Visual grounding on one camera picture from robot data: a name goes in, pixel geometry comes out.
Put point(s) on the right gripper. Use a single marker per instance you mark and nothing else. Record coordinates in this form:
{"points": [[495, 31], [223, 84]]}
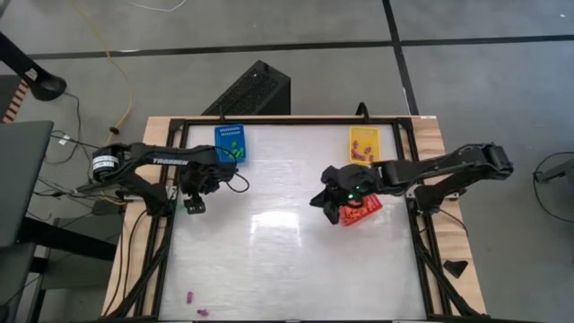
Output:
{"points": [[354, 179]]}

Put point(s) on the black triangular bracket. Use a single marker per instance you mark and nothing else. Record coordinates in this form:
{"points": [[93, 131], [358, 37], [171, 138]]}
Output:
{"points": [[456, 268]]}

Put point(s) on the grey floor box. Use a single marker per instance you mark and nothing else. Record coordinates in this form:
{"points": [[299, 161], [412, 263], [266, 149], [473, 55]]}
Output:
{"points": [[105, 209]]}

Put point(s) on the black desk base beam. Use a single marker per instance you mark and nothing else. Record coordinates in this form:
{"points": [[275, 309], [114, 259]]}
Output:
{"points": [[67, 240]]}

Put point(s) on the blue plastic basket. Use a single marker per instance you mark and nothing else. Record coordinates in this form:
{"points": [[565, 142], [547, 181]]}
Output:
{"points": [[224, 134]]}

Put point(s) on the dark grey furniture panel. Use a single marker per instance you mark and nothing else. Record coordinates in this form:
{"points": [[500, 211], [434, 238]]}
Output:
{"points": [[13, 278]]}

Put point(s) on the black floor tape strip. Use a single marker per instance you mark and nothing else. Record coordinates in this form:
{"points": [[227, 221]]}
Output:
{"points": [[224, 49], [402, 67]]}

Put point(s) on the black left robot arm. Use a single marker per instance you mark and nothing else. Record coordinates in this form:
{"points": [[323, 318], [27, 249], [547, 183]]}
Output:
{"points": [[170, 160]]}

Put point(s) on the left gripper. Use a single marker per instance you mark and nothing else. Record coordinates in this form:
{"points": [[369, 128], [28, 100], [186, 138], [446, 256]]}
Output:
{"points": [[206, 177]]}

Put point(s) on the black stand with round base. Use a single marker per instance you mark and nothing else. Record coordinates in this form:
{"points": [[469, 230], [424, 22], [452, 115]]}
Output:
{"points": [[45, 85]]}

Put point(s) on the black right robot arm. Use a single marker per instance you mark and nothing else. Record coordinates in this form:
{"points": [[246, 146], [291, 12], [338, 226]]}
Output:
{"points": [[448, 168]]}

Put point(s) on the dark grey stand leg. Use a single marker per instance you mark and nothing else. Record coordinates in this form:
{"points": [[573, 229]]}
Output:
{"points": [[560, 171]]}

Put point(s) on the silver mounting plate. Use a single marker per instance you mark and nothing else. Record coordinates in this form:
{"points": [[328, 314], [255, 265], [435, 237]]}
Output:
{"points": [[171, 193], [409, 191]]}

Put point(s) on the yellow plastic basket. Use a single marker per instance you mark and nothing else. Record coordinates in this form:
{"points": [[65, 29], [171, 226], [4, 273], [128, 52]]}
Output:
{"points": [[372, 137]]}

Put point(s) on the striped floor marker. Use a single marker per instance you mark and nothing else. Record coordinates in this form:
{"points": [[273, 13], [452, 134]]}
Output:
{"points": [[15, 103]]}

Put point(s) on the red plastic basket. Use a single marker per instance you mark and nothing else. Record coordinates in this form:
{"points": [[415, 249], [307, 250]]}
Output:
{"points": [[365, 210]]}

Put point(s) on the black perforated computer case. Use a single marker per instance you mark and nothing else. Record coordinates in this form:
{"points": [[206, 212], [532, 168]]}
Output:
{"points": [[255, 85]]}

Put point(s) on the grey desk top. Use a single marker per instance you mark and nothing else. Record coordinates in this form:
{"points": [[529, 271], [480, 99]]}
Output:
{"points": [[22, 179]]}

